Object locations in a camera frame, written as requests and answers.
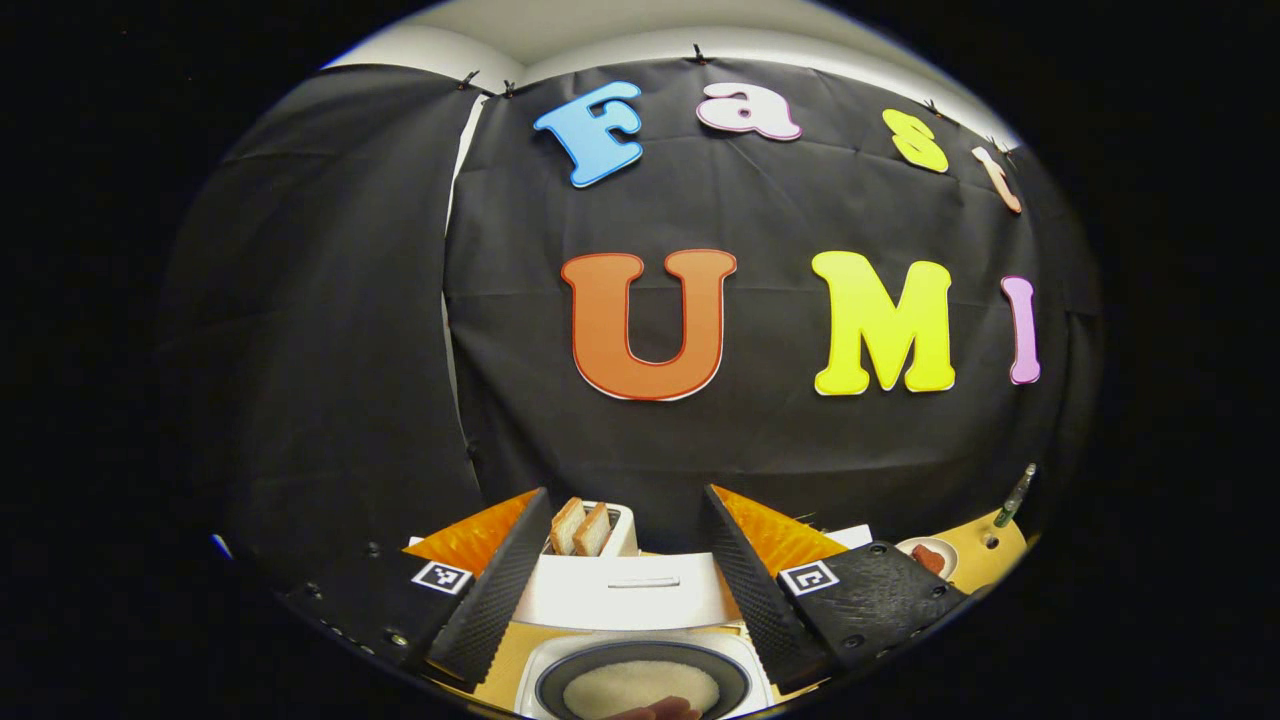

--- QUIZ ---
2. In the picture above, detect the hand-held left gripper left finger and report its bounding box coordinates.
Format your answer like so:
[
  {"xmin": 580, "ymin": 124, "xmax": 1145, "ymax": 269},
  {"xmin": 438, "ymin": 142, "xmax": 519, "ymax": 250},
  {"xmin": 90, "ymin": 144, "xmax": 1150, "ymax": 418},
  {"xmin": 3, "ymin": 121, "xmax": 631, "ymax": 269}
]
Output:
[{"xmin": 280, "ymin": 487, "xmax": 554, "ymax": 693}]

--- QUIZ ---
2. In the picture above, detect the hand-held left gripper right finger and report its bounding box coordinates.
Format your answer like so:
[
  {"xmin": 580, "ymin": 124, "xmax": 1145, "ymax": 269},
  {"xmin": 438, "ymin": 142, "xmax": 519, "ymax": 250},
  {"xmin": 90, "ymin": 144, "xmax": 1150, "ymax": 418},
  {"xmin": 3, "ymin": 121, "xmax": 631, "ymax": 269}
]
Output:
[{"xmin": 699, "ymin": 485, "xmax": 971, "ymax": 696}]

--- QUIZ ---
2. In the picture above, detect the white rice cooker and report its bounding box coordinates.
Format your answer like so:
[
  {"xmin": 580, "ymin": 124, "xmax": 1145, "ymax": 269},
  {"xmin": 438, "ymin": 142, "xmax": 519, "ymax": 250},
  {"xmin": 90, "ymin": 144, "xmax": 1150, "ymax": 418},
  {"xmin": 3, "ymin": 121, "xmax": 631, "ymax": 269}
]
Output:
[{"xmin": 408, "ymin": 520, "xmax": 873, "ymax": 720}]

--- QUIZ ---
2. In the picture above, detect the pile of white rice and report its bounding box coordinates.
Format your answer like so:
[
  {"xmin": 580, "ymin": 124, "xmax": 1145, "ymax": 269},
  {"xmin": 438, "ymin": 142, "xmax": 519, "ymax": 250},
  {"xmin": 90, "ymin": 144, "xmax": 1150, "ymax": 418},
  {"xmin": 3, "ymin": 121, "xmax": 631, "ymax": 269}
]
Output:
[{"xmin": 562, "ymin": 660, "xmax": 722, "ymax": 719}]

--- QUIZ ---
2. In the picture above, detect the toast slice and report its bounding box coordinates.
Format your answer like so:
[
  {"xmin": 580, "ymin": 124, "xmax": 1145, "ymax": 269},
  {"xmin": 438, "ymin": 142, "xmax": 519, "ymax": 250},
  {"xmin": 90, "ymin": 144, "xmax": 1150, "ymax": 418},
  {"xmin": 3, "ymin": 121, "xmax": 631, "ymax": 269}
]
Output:
[
  {"xmin": 550, "ymin": 497, "xmax": 588, "ymax": 556},
  {"xmin": 572, "ymin": 502, "xmax": 613, "ymax": 557}
]

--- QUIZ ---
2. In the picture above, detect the white toaster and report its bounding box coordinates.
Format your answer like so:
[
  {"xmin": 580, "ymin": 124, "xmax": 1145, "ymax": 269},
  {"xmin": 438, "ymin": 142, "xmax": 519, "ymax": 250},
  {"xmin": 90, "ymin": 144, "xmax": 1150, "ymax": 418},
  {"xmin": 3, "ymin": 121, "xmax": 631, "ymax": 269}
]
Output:
[{"xmin": 540, "ymin": 500, "xmax": 641, "ymax": 558}]

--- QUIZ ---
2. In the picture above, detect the white round plate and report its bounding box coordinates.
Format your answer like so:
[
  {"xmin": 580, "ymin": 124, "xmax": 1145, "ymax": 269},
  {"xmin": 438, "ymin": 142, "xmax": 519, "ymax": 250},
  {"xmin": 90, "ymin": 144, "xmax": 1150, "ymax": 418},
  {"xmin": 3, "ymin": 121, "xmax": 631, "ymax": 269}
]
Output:
[{"xmin": 895, "ymin": 537, "xmax": 959, "ymax": 582}]

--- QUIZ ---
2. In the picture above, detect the green label water bottle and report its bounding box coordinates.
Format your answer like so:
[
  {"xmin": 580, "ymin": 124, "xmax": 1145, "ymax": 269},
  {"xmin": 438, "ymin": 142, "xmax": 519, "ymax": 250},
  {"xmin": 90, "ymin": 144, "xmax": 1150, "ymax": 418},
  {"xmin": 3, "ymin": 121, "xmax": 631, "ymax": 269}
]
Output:
[{"xmin": 993, "ymin": 462, "xmax": 1039, "ymax": 529}]

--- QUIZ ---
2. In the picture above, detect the black backdrop cloth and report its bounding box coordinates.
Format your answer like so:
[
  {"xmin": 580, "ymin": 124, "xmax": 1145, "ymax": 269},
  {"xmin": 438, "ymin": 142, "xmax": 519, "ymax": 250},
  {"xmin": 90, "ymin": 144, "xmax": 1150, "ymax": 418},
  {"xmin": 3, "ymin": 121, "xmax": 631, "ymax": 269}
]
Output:
[{"xmin": 165, "ymin": 58, "xmax": 1101, "ymax": 601}]

